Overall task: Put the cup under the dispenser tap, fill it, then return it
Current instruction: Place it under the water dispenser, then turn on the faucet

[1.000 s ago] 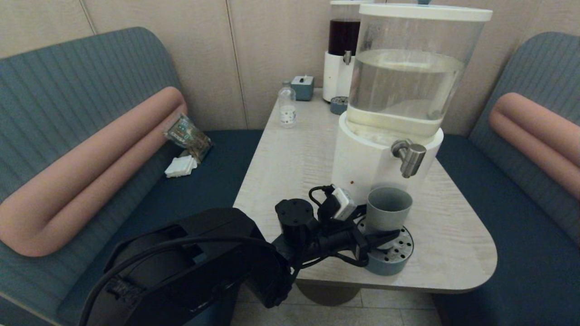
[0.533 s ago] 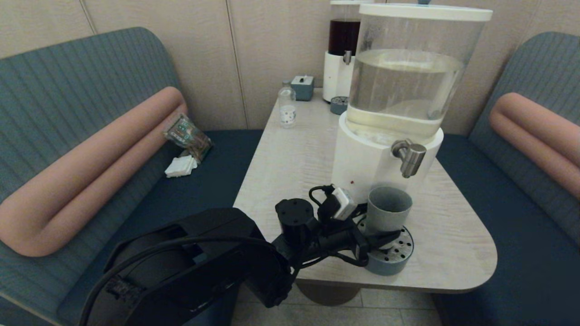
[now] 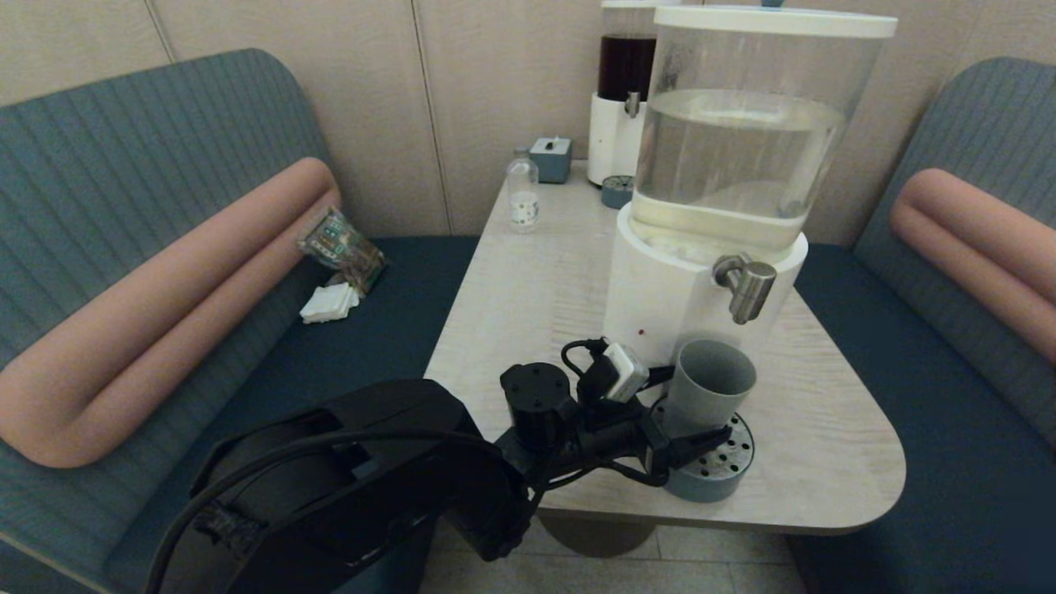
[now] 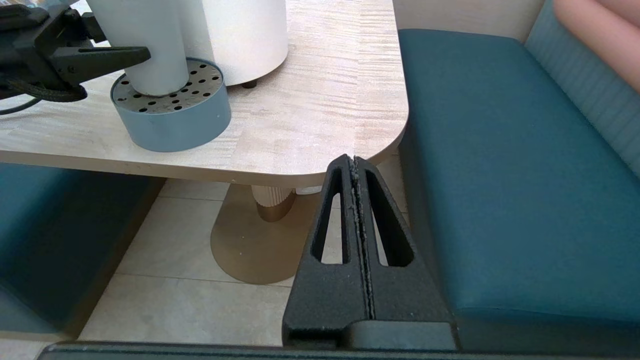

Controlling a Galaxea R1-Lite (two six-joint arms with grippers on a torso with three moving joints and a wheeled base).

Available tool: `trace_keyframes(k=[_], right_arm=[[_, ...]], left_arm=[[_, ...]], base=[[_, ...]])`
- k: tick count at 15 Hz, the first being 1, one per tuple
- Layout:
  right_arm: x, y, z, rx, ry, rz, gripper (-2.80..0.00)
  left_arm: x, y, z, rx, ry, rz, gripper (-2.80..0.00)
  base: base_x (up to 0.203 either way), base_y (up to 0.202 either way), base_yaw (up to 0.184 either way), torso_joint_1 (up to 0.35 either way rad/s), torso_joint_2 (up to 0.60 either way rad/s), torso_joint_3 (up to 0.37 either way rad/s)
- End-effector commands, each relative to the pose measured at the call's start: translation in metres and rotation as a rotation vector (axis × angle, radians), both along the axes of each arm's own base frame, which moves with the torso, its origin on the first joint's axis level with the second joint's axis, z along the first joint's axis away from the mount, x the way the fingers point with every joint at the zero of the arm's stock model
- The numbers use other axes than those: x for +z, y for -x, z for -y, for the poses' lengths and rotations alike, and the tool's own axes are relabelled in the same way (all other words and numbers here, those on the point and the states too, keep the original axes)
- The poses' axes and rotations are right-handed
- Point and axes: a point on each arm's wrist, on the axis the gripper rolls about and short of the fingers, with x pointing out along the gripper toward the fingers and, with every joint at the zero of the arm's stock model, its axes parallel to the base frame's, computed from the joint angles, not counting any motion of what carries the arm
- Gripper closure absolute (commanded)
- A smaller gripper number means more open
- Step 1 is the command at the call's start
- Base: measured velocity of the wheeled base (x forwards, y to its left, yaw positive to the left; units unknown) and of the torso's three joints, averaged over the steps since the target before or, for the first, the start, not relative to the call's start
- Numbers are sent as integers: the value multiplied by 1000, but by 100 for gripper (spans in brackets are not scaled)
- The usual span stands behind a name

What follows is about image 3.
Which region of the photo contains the grey plastic cup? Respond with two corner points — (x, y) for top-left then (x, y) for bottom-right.
(662, 338), (757, 440)

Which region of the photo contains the large steel dispenser tap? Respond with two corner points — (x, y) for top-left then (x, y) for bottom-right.
(713, 252), (779, 326)

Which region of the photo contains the large blue perforated drip tray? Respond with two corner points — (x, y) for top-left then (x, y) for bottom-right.
(652, 396), (756, 503)

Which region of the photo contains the large clear water dispenser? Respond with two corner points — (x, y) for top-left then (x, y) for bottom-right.
(600, 4), (898, 409)

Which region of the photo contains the small blue drip tray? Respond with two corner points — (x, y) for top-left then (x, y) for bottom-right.
(601, 174), (636, 210)

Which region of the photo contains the clear plastic bottle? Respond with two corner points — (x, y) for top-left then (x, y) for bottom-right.
(506, 145), (541, 233)

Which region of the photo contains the teal tissue box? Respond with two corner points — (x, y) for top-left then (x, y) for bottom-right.
(529, 136), (573, 184)

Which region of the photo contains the dark drink dispenser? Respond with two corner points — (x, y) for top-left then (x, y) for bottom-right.
(587, 0), (682, 187)

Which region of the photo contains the dark blue seat cushion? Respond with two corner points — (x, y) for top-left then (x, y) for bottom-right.
(103, 236), (479, 594)
(784, 244), (1056, 594)

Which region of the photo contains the white napkin stack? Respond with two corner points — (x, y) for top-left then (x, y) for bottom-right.
(299, 282), (361, 323)

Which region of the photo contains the green snack package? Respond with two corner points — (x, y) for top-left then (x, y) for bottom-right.
(297, 206), (389, 296)

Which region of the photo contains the pink bolster cushion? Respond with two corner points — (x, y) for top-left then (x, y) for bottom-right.
(889, 167), (1056, 365)
(0, 157), (342, 469)

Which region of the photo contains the large white dispenser lid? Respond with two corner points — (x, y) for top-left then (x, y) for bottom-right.
(654, 0), (898, 39)

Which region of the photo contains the grey-blue ribbed sofa backrest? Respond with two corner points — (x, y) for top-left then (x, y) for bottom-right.
(0, 48), (337, 594)
(852, 56), (1056, 450)

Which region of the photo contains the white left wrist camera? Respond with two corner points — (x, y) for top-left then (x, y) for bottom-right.
(601, 342), (651, 403)

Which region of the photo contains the dark round table pedestal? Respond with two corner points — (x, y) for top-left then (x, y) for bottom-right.
(528, 515), (659, 559)

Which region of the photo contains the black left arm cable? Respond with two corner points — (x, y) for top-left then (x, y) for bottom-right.
(147, 337), (669, 594)

